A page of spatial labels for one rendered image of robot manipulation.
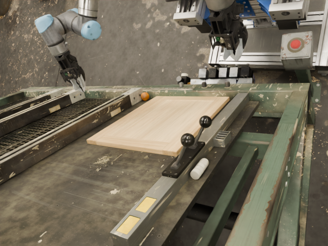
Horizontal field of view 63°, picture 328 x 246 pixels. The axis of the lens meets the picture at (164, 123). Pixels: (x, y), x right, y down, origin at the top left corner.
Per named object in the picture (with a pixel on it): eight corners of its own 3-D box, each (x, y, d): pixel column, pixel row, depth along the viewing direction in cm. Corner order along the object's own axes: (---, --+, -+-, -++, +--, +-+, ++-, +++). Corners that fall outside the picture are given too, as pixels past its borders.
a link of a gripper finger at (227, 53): (222, 70, 86) (216, 47, 79) (228, 56, 89) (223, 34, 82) (232, 70, 84) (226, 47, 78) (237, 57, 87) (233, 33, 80)
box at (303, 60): (314, 46, 130) (312, 30, 114) (312, 70, 129) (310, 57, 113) (287, 48, 136) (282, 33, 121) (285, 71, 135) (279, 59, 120)
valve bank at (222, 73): (266, 70, 157) (256, 56, 137) (263, 94, 156) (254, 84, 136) (189, 73, 184) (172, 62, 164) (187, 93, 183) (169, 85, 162)
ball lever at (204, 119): (199, 149, 87) (215, 117, 79) (194, 155, 84) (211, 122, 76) (189, 143, 88) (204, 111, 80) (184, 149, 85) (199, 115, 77)
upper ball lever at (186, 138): (182, 169, 78) (199, 135, 70) (176, 176, 75) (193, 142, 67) (172, 162, 79) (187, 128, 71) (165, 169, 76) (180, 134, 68)
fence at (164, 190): (249, 100, 129) (248, 92, 128) (131, 253, 57) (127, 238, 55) (238, 100, 132) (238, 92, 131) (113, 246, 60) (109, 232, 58)
